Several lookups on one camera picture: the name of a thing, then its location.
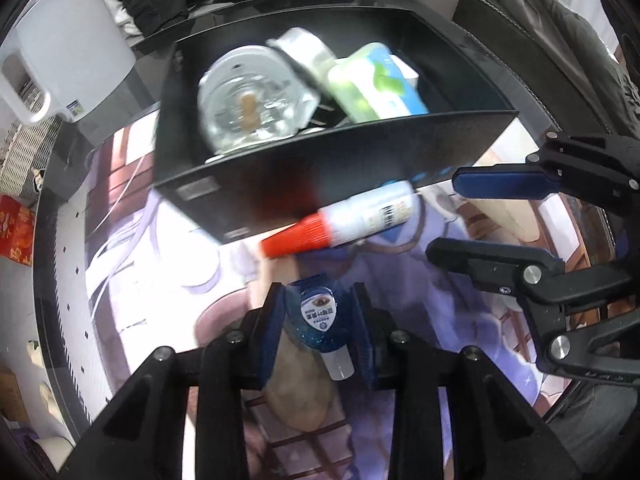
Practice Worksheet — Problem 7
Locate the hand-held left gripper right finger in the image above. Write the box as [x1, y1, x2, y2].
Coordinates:
[350, 282, 583, 480]

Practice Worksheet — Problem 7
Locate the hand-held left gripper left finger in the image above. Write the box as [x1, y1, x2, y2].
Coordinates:
[62, 282, 291, 480]

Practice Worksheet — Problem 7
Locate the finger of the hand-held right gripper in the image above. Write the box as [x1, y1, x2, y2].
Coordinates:
[426, 237, 640, 376]
[451, 131, 640, 221]

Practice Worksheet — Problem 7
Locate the small blue bottle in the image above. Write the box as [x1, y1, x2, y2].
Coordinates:
[285, 275, 355, 381]

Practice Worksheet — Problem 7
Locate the white tube with red cap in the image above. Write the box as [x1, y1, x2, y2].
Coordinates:
[261, 180, 423, 260]

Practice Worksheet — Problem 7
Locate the black cardboard box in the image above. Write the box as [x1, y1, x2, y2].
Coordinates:
[152, 7, 518, 246]

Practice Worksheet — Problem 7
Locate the green flat pack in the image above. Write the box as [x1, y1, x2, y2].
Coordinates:
[327, 42, 431, 123]

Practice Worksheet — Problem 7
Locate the white vaporizer with glass bottle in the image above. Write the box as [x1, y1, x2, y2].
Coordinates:
[197, 46, 321, 156]

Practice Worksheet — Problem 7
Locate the dark leather chair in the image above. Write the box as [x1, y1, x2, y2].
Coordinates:
[455, 0, 616, 131]

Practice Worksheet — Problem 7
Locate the printed desk mat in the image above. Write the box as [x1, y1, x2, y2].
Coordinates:
[82, 120, 596, 480]

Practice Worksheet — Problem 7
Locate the olive padded jacket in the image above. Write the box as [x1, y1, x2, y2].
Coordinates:
[465, 0, 640, 131]

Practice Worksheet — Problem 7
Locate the brown cardboard box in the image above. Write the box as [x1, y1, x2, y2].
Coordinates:
[0, 365, 31, 423]

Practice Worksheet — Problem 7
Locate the red gift bag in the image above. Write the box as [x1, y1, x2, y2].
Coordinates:
[0, 195, 37, 266]

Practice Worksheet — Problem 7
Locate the woven laundry basket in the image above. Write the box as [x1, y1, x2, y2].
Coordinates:
[0, 120, 61, 196]

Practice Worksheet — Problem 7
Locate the white electric kettle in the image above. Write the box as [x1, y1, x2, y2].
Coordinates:
[0, 0, 137, 126]

